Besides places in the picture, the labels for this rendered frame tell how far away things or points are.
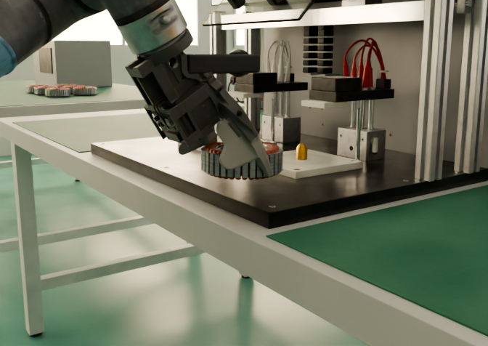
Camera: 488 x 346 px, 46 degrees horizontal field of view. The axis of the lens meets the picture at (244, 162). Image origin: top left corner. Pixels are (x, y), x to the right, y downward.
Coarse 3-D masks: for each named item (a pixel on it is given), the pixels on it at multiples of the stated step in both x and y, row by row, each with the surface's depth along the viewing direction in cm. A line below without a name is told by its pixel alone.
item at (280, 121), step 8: (264, 120) 127; (280, 120) 122; (288, 120) 123; (296, 120) 124; (264, 128) 127; (280, 128) 123; (288, 128) 123; (296, 128) 124; (264, 136) 128; (280, 136) 123; (288, 136) 123; (296, 136) 125
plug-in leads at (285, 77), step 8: (280, 48) 125; (288, 48) 123; (280, 56) 121; (288, 56) 126; (272, 64) 122; (280, 64) 121; (288, 64) 122; (272, 72) 123; (280, 72) 121; (288, 72) 123; (280, 80) 121; (288, 80) 123
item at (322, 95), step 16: (320, 80) 100; (336, 80) 97; (352, 80) 99; (320, 96) 100; (336, 96) 97; (352, 96) 99; (368, 96) 101; (384, 96) 103; (352, 112) 107; (368, 112) 104; (368, 128) 104
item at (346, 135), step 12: (348, 132) 106; (372, 132) 103; (384, 132) 105; (348, 144) 106; (360, 144) 104; (384, 144) 105; (348, 156) 107; (360, 156) 104; (372, 156) 104; (384, 156) 106
